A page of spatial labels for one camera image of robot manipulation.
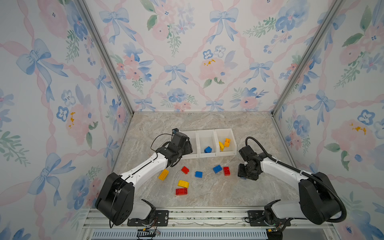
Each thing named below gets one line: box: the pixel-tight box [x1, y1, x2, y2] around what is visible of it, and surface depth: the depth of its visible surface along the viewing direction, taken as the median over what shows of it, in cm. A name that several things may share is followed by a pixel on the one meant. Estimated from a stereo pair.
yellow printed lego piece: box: [224, 138, 231, 148], surface depth 101 cm
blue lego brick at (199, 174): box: [194, 171, 203, 178], surface depth 91 cm
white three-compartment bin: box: [180, 128, 237, 159], surface depth 99 cm
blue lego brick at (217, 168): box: [212, 164, 223, 174], surface depth 92 cm
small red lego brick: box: [181, 166, 190, 175], surface depth 92 cm
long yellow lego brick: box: [158, 169, 170, 181], surface depth 88 cm
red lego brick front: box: [175, 188, 188, 195], surface depth 83 cm
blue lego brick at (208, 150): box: [204, 146, 213, 153], surface depth 99 cm
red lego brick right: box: [223, 166, 231, 176], surface depth 91 cm
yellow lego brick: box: [177, 180, 190, 189], surface depth 85 cm
